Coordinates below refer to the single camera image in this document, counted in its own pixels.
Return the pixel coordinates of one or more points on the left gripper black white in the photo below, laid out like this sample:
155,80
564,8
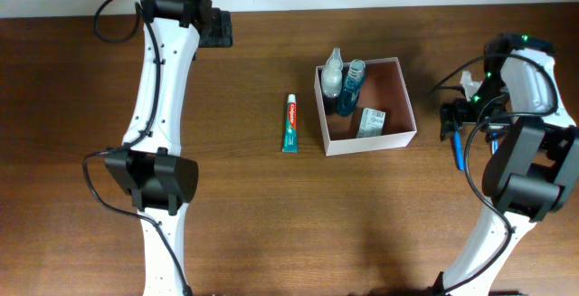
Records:
221,33

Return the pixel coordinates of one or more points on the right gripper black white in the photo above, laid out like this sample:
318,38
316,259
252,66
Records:
448,109

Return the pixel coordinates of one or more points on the blue disposable razor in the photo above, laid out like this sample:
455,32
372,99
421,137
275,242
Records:
458,150

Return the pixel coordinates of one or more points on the green white soap box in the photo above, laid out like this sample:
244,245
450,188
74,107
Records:
371,123

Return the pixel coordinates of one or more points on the clear spray bottle purple liquid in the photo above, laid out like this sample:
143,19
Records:
331,81

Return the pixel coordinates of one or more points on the teal mouthwash bottle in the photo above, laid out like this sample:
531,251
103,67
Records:
352,84

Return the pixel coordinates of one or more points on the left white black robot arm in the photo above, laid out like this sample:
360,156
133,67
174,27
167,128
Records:
148,165

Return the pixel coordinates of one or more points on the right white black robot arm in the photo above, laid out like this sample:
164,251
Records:
518,149

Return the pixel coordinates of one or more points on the blue white toothbrush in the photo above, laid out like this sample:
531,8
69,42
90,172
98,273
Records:
493,145

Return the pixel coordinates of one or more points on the white open cardboard box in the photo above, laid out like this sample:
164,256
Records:
385,90

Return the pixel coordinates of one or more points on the teal red toothpaste tube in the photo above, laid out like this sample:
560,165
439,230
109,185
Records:
290,143

